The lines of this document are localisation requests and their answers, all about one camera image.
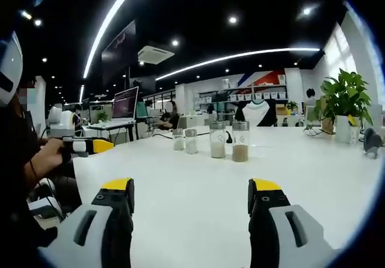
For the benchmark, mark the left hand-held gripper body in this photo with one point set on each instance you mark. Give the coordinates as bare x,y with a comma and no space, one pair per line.
58,119

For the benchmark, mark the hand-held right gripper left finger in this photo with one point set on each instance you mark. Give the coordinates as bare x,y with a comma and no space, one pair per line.
99,238

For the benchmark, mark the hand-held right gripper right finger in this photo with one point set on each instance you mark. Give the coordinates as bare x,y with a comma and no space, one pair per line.
279,238

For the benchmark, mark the small seasoning bottle white powder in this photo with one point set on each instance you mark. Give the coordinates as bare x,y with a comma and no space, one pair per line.
178,140
191,143

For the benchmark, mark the tall seasoning bottle brown powder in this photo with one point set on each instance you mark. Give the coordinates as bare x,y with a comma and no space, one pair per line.
240,143

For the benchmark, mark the tall seasoning bottle beige powder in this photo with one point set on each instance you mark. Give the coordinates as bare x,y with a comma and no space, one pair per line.
217,141

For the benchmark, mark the person's left hand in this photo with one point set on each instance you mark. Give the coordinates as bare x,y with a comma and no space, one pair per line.
52,157

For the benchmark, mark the small green plant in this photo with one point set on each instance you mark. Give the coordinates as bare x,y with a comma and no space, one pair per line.
291,105
102,116

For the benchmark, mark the open laptop screen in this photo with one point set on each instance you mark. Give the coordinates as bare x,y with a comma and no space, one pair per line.
124,104

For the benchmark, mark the person's dark clothing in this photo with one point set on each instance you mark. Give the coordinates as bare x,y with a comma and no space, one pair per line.
13,160

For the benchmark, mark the white grey object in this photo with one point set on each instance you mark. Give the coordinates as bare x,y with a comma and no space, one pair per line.
43,202

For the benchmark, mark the white worn device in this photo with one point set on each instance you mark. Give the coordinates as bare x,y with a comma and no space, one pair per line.
10,69

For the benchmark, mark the black hanging screen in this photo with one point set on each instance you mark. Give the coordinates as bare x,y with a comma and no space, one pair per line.
118,51

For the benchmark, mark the curved ceiling light strip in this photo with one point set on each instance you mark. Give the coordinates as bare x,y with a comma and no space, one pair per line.
105,27
234,57

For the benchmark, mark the ceiling air conditioner unit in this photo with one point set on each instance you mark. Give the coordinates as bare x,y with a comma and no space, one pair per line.
155,53

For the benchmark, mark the small black object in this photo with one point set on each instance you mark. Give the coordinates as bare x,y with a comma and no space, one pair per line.
229,137

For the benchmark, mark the white and black shirt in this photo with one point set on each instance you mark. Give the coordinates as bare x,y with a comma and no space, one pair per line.
255,113

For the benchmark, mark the grey elephant figure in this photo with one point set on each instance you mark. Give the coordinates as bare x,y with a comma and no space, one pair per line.
372,141

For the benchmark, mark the shelf with white bins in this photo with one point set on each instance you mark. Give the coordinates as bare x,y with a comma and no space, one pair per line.
243,95

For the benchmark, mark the green potted plant white pot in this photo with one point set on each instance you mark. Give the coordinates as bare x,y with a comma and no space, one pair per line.
346,99

